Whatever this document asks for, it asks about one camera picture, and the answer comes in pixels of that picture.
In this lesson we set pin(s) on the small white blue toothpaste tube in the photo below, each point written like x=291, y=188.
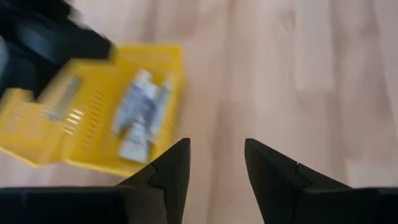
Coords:
x=160, y=112

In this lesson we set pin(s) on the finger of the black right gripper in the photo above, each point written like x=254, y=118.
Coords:
x=87, y=46

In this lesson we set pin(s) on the yellow plastic basket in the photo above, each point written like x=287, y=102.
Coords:
x=25, y=137
x=102, y=93

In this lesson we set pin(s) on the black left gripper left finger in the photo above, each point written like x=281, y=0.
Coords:
x=168, y=180

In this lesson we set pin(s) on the silver tweezers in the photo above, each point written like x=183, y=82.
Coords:
x=63, y=99

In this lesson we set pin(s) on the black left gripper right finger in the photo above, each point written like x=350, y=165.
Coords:
x=273, y=180

